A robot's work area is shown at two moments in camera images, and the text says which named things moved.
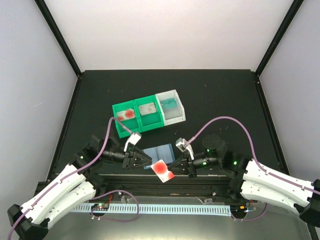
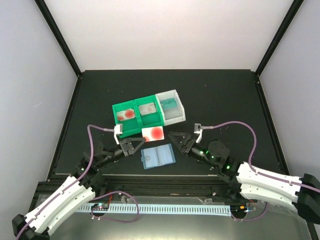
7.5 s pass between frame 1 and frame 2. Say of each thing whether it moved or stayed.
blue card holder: stayed
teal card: stayed
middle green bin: stayed
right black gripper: moved
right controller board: stayed
